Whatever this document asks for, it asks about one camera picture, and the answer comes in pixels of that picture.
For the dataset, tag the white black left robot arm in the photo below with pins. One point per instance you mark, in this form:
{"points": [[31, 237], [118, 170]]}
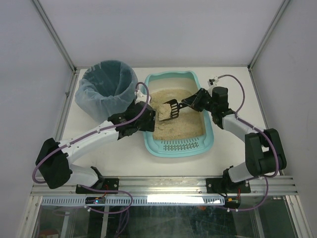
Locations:
{"points": [[55, 161]]}

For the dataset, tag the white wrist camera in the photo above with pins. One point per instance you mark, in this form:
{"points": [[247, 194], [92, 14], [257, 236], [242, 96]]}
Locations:
{"points": [[213, 82], [139, 94]]}

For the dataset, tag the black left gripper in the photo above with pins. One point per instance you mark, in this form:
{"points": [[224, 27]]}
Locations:
{"points": [[150, 120]]}

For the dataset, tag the black trash bin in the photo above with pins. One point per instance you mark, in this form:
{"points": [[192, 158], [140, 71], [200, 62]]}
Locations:
{"points": [[110, 78]]}

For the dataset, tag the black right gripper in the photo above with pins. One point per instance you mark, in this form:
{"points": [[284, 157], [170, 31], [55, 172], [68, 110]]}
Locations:
{"points": [[196, 101]]}

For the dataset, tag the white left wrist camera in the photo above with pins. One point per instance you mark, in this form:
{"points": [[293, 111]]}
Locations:
{"points": [[139, 94]]}

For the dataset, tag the teal litter box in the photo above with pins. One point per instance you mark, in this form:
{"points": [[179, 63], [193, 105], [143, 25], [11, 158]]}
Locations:
{"points": [[186, 80]]}

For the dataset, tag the white slotted cable duct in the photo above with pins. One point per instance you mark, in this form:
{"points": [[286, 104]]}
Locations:
{"points": [[149, 200]]}

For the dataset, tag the black litter scoop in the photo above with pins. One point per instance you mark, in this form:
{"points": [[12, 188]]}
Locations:
{"points": [[175, 108]]}

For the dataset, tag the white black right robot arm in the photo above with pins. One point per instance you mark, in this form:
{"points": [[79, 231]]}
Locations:
{"points": [[263, 148]]}

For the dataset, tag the beige cat litter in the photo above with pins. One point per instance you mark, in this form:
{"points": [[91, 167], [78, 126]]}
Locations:
{"points": [[189, 124]]}

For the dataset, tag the beige litter clump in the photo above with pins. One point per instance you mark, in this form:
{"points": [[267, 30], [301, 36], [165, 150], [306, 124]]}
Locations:
{"points": [[164, 112]]}

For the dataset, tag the translucent blue bin liner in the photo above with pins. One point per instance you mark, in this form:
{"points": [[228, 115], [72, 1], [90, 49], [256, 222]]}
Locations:
{"points": [[100, 109]]}

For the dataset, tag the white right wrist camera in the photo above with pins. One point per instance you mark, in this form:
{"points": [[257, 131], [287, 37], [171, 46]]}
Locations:
{"points": [[213, 82]]}

